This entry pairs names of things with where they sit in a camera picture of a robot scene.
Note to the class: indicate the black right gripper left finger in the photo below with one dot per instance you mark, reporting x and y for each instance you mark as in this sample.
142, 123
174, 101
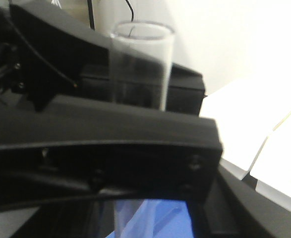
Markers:
88, 150

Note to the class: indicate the blue plastic tray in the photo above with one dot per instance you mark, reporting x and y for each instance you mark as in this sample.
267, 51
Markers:
151, 218

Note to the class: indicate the clear glass test tube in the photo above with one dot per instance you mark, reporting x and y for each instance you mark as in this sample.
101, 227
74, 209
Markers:
140, 58

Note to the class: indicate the left white storage bin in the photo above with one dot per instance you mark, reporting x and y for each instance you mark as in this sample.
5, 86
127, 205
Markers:
254, 124

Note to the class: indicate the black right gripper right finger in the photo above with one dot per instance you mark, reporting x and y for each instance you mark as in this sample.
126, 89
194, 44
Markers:
60, 55

